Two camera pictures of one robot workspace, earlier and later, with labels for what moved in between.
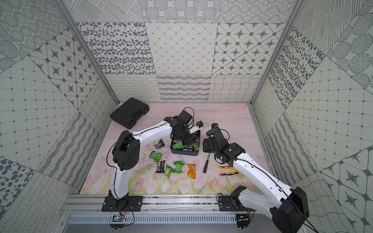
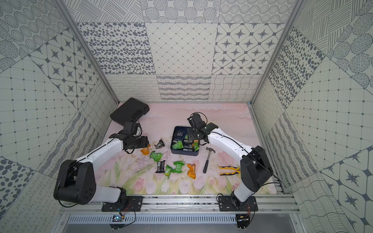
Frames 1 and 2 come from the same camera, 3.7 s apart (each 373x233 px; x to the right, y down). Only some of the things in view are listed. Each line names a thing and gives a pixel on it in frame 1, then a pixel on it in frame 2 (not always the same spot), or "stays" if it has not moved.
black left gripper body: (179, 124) to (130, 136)
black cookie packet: (161, 167) stays
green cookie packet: (178, 169) stays
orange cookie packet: (191, 173) stays
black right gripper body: (208, 147) to (192, 134)
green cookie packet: (156, 157) stays
